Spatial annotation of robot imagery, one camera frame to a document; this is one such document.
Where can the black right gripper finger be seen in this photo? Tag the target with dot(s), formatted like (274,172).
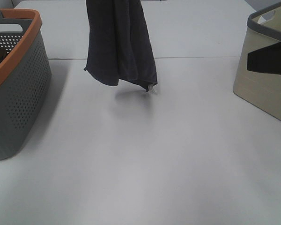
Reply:
(265,60)

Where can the beige fabric bin grey rim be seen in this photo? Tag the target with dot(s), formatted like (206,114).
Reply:
(260,89)

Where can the grey perforated basket orange rim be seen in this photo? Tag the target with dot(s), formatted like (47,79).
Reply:
(25,77)

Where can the dark grey towel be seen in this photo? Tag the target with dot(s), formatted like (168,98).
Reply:
(119,44)

